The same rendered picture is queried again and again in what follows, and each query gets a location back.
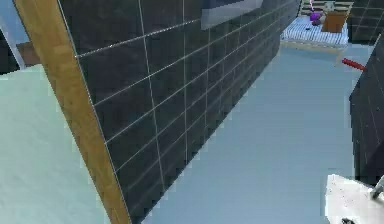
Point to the white striped bath mat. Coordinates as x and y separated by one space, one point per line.
310 35

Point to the purple round object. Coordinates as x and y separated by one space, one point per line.
315 17

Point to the red bar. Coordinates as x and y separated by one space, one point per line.
353 64

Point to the brown box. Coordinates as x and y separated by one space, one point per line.
334 21

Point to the brown wooden furniture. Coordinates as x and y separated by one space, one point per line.
29 53

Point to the grey tap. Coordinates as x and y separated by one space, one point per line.
379 188

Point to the grey framed wall mirror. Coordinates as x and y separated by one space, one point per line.
230 13

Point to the wooden door frame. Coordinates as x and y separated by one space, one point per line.
66 86

